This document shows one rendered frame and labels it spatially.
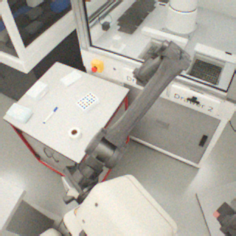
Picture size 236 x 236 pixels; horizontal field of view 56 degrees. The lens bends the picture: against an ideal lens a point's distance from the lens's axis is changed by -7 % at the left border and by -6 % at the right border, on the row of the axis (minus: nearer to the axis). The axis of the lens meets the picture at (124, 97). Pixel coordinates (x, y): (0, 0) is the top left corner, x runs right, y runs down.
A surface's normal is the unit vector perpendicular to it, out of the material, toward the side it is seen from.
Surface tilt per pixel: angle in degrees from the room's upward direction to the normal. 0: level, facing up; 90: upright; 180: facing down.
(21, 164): 0
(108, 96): 0
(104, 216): 47
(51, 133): 0
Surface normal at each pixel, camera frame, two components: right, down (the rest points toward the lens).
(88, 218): -0.60, -0.06
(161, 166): -0.04, -0.63
